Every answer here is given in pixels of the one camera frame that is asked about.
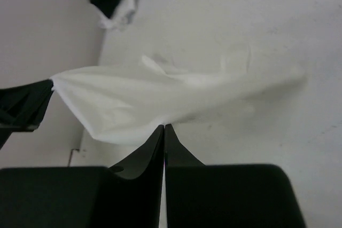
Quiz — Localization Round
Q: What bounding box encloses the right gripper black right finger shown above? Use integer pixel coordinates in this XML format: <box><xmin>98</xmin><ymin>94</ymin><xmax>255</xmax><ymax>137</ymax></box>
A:
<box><xmin>164</xmin><ymin>125</ymin><xmax>306</xmax><ymax>227</ymax></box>

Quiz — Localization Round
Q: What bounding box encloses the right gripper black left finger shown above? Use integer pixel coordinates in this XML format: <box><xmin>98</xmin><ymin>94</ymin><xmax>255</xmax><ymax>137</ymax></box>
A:
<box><xmin>1</xmin><ymin>126</ymin><xmax>164</xmax><ymax>227</ymax></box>

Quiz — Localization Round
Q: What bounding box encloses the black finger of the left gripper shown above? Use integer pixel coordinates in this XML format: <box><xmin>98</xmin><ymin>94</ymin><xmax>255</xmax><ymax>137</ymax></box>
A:
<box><xmin>1</xmin><ymin>79</ymin><xmax>53</xmax><ymax>147</ymax></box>

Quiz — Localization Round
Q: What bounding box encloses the white tank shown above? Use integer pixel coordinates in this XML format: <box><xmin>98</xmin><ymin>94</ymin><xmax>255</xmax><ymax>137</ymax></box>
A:
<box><xmin>98</xmin><ymin>0</ymin><xmax>137</xmax><ymax>30</ymax></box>
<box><xmin>51</xmin><ymin>56</ymin><xmax>305</xmax><ymax>145</ymax></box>

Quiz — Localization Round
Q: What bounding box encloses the folded white tank top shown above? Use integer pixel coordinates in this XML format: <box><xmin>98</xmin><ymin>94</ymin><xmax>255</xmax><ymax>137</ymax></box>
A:
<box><xmin>98</xmin><ymin>0</ymin><xmax>137</xmax><ymax>30</ymax></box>

